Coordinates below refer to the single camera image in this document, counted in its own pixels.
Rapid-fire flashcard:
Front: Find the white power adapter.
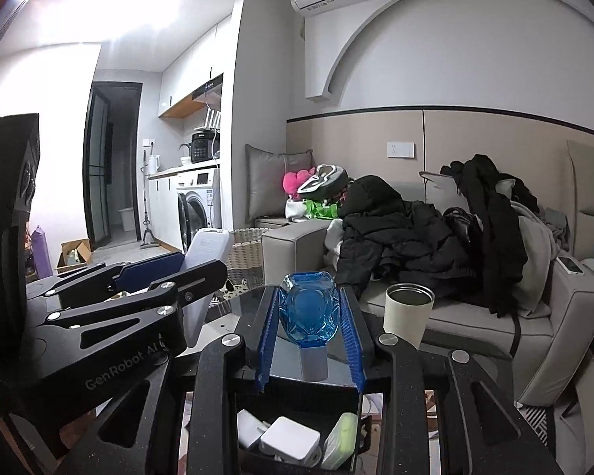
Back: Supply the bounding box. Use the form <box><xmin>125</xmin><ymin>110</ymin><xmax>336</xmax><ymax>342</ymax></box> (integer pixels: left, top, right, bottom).
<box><xmin>180</xmin><ymin>228</ymin><xmax>232</xmax><ymax>348</ymax></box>

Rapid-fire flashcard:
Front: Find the blue plastic bottle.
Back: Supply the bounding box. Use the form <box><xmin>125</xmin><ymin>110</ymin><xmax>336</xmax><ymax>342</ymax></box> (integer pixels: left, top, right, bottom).
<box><xmin>280</xmin><ymin>271</ymin><xmax>340</xmax><ymax>382</ymax></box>

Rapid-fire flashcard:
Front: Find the translucent green pill case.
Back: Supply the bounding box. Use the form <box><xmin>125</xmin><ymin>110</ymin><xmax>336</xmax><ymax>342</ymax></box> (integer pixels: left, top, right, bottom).
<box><xmin>320</xmin><ymin>413</ymin><xmax>358</xmax><ymax>471</ymax></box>

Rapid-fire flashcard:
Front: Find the cardboard box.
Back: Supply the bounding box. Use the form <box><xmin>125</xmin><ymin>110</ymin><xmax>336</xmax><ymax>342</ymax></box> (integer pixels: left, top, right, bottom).
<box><xmin>57</xmin><ymin>238</ymin><xmax>92</xmax><ymax>274</ymax></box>

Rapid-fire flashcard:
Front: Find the grey sofa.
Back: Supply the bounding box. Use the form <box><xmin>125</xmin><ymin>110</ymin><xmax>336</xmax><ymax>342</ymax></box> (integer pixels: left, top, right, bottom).
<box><xmin>260</xmin><ymin>141</ymin><xmax>594</xmax><ymax>475</ymax></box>

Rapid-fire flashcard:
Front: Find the washing machine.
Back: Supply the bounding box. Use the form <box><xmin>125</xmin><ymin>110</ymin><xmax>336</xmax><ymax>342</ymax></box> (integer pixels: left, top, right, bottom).
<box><xmin>176</xmin><ymin>166</ymin><xmax>222</xmax><ymax>252</ymax></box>

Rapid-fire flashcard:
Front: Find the white charger in box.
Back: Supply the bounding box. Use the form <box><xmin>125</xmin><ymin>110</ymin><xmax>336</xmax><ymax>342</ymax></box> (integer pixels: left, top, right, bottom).
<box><xmin>259</xmin><ymin>416</ymin><xmax>322</xmax><ymax>466</ymax></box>

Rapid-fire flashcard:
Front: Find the wicker basket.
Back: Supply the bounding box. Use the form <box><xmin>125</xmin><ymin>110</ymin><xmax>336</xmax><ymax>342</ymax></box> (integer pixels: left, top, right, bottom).
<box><xmin>226</xmin><ymin>227</ymin><xmax>270</xmax><ymax>270</ymax></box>

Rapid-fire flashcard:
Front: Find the black storage box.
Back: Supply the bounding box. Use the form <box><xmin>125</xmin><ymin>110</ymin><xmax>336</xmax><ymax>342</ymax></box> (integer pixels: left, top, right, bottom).
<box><xmin>235</xmin><ymin>378</ymin><xmax>382</xmax><ymax>474</ymax></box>

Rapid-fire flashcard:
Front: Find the anime print desk mat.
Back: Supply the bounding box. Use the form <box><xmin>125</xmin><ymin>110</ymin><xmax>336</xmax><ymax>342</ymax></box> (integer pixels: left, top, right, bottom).
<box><xmin>177</xmin><ymin>389</ymin><xmax>444</xmax><ymax>475</ymax></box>

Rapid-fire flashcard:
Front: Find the microwave oven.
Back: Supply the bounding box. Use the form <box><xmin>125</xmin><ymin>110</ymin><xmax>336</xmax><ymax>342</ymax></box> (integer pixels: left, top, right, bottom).
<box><xmin>190</xmin><ymin>127</ymin><xmax>220</xmax><ymax>163</ymax></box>

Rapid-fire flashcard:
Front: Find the grey cushion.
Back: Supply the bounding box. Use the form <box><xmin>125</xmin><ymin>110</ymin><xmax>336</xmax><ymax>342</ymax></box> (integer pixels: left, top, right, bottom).
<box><xmin>246</xmin><ymin>144</ymin><xmax>313</xmax><ymax>222</ymax></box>

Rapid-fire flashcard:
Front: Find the white cup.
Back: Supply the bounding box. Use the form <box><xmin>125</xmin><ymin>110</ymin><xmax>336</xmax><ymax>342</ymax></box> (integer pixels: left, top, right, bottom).
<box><xmin>383</xmin><ymin>283</ymin><xmax>434</xmax><ymax>350</ymax></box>

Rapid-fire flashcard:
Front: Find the black framed door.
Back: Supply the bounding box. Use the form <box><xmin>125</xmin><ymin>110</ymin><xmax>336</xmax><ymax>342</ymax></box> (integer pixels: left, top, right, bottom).
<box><xmin>82</xmin><ymin>82</ymin><xmax>142</xmax><ymax>250</ymax></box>

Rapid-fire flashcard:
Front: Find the pink plush toy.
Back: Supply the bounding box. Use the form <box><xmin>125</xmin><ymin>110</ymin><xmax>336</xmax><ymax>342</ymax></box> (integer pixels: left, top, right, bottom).
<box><xmin>282</xmin><ymin>167</ymin><xmax>315</xmax><ymax>201</ymax></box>

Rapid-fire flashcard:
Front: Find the green bag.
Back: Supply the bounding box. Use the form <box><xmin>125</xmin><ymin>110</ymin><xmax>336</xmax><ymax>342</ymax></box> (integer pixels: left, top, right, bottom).
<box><xmin>303</xmin><ymin>199</ymin><xmax>339</xmax><ymax>220</ymax></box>

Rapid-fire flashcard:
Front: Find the black clothes pile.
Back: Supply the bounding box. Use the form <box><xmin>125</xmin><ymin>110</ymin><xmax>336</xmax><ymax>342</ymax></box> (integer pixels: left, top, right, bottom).
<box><xmin>440</xmin><ymin>153</ymin><xmax>528</xmax><ymax>317</ymax></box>

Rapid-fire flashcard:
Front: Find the black white helmet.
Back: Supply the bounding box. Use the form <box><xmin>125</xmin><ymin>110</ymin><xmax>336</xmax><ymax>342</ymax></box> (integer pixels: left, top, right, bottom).
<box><xmin>297</xmin><ymin>164</ymin><xmax>350</xmax><ymax>201</ymax></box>

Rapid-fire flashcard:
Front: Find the black jacket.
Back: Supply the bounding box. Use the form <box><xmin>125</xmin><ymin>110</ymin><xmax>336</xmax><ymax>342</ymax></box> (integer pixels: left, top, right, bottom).
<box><xmin>336</xmin><ymin>175</ymin><xmax>473</xmax><ymax>297</ymax></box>

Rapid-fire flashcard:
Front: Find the wall switch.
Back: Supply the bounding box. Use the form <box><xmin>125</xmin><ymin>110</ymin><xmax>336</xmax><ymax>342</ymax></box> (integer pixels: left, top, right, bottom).
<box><xmin>386</xmin><ymin>142</ymin><xmax>416</xmax><ymax>159</ymax></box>

